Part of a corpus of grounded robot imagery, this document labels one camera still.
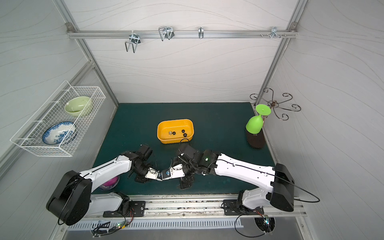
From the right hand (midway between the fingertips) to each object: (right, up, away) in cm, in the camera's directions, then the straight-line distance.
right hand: (175, 171), depth 71 cm
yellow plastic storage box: (-4, +16, +33) cm, 37 cm away
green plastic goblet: (+42, +22, +8) cm, 48 cm away
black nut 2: (+3, +14, +31) cm, 34 cm away
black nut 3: (-5, +15, +31) cm, 35 cm away
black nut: (+1, +16, +34) cm, 38 cm away
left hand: (-17, -7, +14) cm, 23 cm away
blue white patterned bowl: (-49, +19, -7) cm, 53 cm away
